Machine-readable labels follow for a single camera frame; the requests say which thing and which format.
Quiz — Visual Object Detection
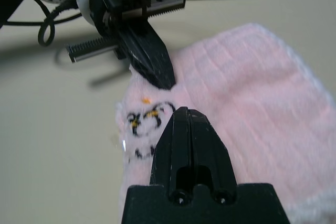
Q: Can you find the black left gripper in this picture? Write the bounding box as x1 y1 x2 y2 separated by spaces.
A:
65 0 187 90

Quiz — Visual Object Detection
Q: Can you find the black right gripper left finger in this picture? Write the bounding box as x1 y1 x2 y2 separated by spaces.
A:
149 106 192 195

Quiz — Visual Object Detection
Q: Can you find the pink striped towel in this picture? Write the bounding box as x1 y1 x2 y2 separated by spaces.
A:
115 23 336 224

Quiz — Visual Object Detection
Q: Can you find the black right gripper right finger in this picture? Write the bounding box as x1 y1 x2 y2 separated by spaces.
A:
187 108 237 196

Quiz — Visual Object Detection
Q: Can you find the black left wrist camera cable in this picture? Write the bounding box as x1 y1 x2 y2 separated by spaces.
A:
0 0 82 47

